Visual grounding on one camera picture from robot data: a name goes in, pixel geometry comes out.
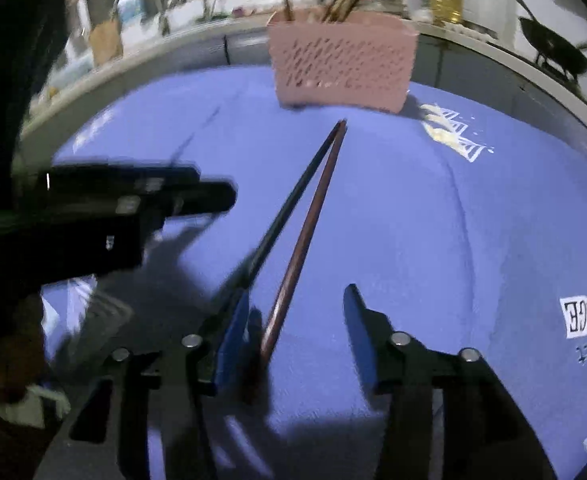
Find black wok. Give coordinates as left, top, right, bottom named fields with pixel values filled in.
left=495, top=0, right=587, bottom=84

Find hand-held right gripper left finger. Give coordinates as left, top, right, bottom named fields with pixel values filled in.
left=34, top=289, right=251, bottom=480

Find pink perforated utensil basket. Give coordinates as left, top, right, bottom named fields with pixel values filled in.
left=266, top=7, right=421, bottom=114

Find grey kitchen counter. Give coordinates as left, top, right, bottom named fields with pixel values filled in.
left=18, top=14, right=587, bottom=173

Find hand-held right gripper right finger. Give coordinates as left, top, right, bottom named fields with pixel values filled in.
left=342, top=283, right=557, bottom=480

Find reddish brown chopstick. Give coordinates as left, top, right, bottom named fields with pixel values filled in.
left=258, top=120, right=349, bottom=367

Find wooden cutting board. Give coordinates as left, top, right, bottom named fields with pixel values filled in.
left=88, top=19, right=125, bottom=67

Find blue printed tablecloth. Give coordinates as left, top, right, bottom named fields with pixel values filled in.
left=41, top=65, right=587, bottom=480

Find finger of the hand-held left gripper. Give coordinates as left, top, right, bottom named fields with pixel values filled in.
left=164, top=178, right=239, bottom=219

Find black chopstick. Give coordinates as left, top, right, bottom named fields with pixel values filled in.
left=208, top=119, right=347, bottom=321

